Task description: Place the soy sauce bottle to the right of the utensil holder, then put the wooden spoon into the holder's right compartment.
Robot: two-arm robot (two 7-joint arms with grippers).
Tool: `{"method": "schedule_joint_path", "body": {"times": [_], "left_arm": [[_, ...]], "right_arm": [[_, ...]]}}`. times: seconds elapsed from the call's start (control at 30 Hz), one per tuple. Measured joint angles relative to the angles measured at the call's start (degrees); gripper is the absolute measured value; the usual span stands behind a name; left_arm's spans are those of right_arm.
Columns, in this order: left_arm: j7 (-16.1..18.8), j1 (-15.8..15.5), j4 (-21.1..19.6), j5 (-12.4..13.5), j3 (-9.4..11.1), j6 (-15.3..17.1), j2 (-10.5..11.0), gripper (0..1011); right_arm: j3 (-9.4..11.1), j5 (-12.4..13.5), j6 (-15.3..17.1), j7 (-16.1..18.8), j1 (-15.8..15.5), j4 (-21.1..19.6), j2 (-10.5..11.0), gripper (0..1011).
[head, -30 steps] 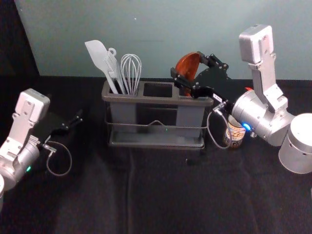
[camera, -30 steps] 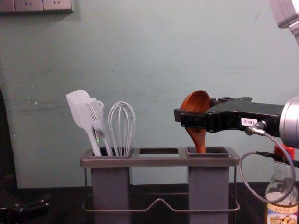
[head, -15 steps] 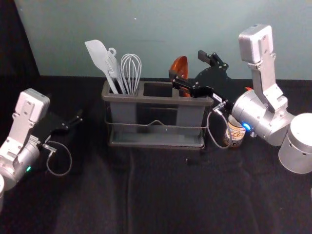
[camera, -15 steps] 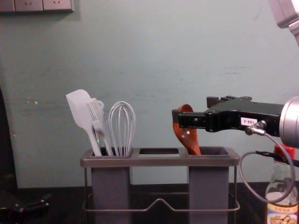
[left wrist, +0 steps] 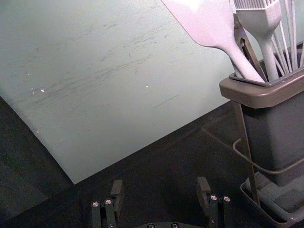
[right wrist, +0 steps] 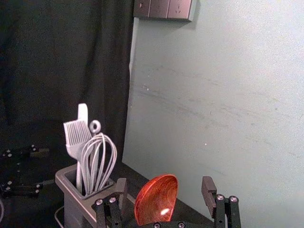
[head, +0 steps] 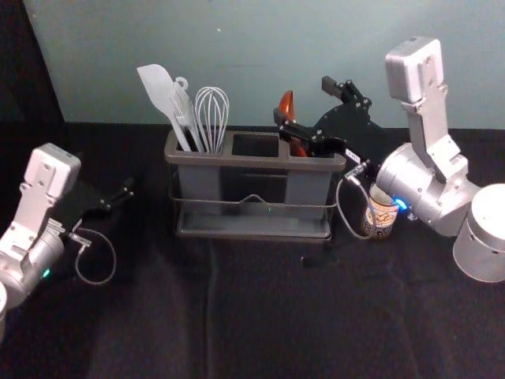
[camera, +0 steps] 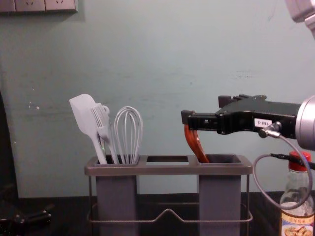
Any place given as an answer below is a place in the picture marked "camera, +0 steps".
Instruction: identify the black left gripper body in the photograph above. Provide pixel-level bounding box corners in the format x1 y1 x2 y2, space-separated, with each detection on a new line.
0 196 27 236

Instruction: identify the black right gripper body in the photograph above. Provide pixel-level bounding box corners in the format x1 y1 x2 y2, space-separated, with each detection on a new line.
216 94 302 140

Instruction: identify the black table cloth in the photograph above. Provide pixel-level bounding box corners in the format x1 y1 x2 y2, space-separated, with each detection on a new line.
0 191 315 236

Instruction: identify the grey metal utensil rack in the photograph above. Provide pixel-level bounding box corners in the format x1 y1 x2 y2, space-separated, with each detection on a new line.
84 154 253 236

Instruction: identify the grey plastic utensil bin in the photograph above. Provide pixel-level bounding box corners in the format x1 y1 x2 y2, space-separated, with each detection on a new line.
94 154 141 236
197 153 244 236

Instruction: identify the white silicone whisk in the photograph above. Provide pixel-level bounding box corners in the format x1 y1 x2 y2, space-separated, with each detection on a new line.
113 106 144 165

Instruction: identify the clear bottle with red cap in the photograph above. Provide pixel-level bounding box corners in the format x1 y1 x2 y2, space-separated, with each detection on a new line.
279 150 315 236

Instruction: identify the white slotted turner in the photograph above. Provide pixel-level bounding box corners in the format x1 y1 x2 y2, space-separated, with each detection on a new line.
91 102 120 165

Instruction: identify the white silicone spatula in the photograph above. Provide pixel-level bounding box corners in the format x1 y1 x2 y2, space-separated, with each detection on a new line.
69 93 108 165

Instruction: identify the grey gripper cable with plug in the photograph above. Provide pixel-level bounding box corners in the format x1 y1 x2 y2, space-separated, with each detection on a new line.
252 121 315 212

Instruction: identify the grey wall socket panel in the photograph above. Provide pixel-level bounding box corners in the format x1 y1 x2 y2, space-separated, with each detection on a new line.
0 0 79 13

